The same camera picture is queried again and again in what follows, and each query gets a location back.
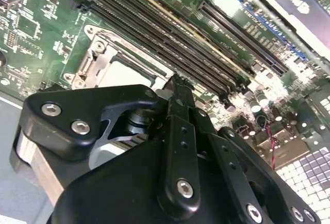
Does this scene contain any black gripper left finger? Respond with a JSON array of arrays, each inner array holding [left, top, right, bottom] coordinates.
[[9, 73, 201, 219]]

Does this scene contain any silver topped green CPU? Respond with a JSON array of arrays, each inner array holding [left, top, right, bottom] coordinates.
[[97, 60, 159, 88]]

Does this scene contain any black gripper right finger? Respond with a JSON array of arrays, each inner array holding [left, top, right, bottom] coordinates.
[[192, 107, 322, 224]]

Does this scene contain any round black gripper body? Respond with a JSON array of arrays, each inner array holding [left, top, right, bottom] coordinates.
[[50, 138, 248, 224]]

